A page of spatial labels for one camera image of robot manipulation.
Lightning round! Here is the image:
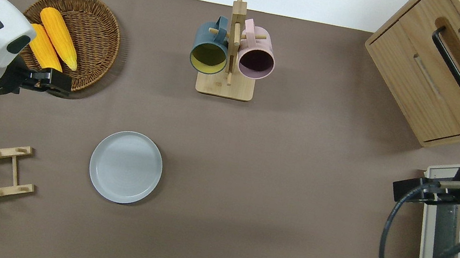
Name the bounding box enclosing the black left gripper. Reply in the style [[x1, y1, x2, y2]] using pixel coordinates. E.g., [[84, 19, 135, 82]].
[[21, 64, 75, 98]]

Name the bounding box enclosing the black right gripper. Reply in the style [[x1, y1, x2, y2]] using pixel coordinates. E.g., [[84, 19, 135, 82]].
[[390, 171, 459, 213]]

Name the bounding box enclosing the gray round plate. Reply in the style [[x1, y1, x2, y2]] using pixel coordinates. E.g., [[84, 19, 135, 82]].
[[83, 125, 169, 210]]

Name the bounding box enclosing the yellow corn cob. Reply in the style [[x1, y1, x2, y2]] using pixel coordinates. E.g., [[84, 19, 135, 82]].
[[23, 22, 71, 74], [31, 6, 87, 72]]

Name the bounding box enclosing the brown wicker basket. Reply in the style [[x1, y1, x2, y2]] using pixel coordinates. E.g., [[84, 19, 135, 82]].
[[11, 0, 128, 99]]

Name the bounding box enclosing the dark blue mug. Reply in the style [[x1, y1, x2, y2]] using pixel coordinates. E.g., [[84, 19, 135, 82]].
[[187, 12, 235, 78]]

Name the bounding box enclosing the wooden mug tree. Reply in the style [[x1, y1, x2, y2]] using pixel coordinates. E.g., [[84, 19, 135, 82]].
[[194, 0, 275, 104]]

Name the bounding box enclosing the pink mug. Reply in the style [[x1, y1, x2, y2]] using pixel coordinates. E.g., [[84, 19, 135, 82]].
[[233, 17, 282, 83]]

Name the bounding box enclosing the black cabinet handle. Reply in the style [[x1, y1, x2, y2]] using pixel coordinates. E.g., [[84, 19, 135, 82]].
[[422, 25, 460, 101]]

